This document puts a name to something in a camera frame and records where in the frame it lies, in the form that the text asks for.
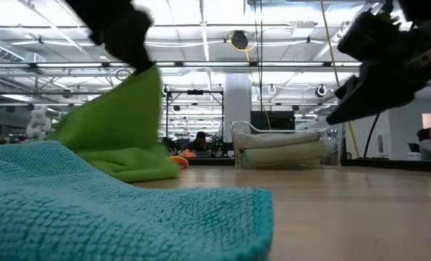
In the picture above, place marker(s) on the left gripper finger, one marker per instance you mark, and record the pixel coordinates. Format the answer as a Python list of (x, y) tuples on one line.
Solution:
[(132, 40)]

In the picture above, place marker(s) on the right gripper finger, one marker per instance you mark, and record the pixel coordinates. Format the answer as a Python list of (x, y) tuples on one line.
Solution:
[(371, 36), (378, 90)]

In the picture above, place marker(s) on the bright green microfiber towel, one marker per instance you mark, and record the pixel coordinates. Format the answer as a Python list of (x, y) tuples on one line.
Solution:
[(121, 127)]

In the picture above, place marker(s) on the grey waffle-weave towel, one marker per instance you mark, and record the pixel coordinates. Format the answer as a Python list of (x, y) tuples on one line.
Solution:
[(277, 139)]

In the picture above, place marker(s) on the orange microfiber towel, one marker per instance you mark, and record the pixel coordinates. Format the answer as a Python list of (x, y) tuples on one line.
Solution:
[(179, 161)]

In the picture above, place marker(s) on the turquoise microfiber towel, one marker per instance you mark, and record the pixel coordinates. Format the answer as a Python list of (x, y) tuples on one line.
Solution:
[(92, 206)]

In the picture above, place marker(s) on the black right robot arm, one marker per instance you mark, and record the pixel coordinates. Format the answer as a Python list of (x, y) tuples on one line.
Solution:
[(426, 7)]

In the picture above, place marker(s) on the round black white reel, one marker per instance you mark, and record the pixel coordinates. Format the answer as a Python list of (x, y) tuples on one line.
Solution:
[(321, 90), (271, 88), (165, 89)]

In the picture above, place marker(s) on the clear plastic bin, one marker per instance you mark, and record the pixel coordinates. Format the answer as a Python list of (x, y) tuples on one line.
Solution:
[(333, 145)]

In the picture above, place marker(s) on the black monitor screen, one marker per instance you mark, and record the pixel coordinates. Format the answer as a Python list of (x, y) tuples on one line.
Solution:
[(281, 119)]

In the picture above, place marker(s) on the white building column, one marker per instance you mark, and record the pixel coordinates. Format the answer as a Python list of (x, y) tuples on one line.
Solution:
[(237, 105)]

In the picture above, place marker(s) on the small orange object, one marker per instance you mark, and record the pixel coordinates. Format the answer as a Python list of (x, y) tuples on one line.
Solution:
[(188, 153)]

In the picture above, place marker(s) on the black aluminium table frame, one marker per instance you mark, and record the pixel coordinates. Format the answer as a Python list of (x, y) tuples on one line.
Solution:
[(400, 165)]

